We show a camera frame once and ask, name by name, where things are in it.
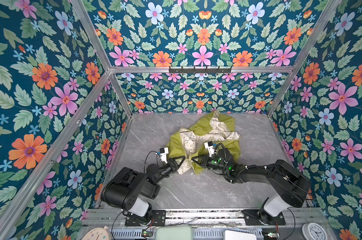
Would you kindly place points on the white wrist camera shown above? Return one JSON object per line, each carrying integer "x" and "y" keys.
{"x": 163, "y": 155}
{"x": 210, "y": 147}

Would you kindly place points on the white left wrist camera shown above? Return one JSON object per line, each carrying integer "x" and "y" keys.
{"x": 163, "y": 155}

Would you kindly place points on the pale green box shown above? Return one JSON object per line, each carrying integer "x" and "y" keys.
{"x": 181, "y": 232}

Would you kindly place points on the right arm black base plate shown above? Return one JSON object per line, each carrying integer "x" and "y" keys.
{"x": 255, "y": 217}

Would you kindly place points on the black hook rail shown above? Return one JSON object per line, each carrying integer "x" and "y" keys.
{"x": 200, "y": 70}

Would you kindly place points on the aluminium frame left diagonal bar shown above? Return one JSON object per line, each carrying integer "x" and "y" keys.
{"x": 23, "y": 197}

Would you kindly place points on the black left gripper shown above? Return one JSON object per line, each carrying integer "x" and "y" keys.
{"x": 172, "y": 165}

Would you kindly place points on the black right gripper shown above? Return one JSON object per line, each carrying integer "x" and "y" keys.
{"x": 205, "y": 162}

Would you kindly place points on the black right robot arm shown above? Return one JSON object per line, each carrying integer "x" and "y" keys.
{"x": 290, "y": 184}

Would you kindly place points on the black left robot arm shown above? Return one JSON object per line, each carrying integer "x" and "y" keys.
{"x": 125, "y": 188}

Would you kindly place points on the aluminium front rail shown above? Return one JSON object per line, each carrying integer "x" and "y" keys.
{"x": 213, "y": 217}

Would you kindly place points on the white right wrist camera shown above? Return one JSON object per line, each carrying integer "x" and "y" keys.
{"x": 210, "y": 147}

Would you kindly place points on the beige clock bottom left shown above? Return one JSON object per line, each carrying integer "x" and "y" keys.
{"x": 101, "y": 233}

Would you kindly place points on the aluminium frame post back left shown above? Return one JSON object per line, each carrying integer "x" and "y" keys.
{"x": 88, "y": 26}

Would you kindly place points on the white clock bottom right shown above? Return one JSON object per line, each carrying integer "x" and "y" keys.
{"x": 314, "y": 231}

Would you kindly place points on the aluminium frame post back right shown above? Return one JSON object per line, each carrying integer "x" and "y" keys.
{"x": 323, "y": 20}

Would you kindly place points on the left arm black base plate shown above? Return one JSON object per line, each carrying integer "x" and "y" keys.
{"x": 154, "y": 218}

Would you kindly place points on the white box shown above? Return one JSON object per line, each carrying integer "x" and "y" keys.
{"x": 235, "y": 235}

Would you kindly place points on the aluminium frame post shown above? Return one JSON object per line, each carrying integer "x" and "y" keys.
{"x": 88, "y": 26}
{"x": 323, "y": 20}

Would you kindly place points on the green jacket with printed lining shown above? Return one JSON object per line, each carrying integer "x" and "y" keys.
{"x": 189, "y": 142}

